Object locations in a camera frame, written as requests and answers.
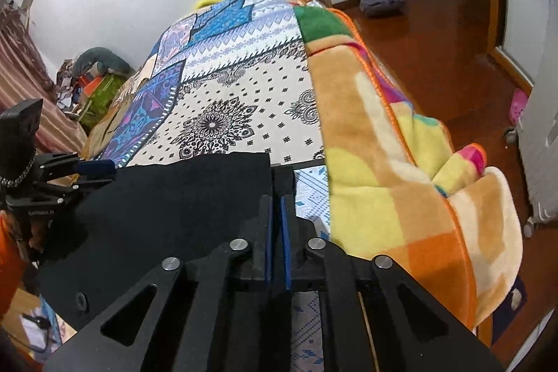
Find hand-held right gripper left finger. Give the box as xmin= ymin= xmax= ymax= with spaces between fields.
xmin=44 ymin=193 xmax=280 ymax=372

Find patterned blue white bedsheet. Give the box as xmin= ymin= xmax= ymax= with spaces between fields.
xmin=93 ymin=0 xmax=332 ymax=372

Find light wooden board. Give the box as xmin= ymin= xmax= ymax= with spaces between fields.
xmin=83 ymin=107 xmax=123 ymax=162

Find colourful fleece blanket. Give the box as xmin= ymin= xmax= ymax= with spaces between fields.
xmin=283 ymin=0 xmax=524 ymax=330

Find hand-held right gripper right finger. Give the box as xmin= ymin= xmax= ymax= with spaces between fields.
xmin=281 ymin=193 xmax=506 ymax=372

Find white oil radiator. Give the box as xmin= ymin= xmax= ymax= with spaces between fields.
xmin=505 ymin=50 xmax=558 ymax=238

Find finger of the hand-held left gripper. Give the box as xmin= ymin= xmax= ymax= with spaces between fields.
xmin=37 ymin=153 xmax=118 ymax=181
xmin=44 ymin=175 xmax=116 ymax=204

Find pile of assorted clutter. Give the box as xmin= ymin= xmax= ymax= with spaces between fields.
xmin=56 ymin=58 xmax=88 ymax=121

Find pink slipper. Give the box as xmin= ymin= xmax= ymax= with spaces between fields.
xmin=508 ymin=88 xmax=529 ymax=126

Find striped pink curtain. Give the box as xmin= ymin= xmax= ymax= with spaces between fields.
xmin=0 ymin=3 xmax=88 ymax=157

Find black pants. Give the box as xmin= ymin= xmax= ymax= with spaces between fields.
xmin=37 ymin=152 xmax=298 ymax=331

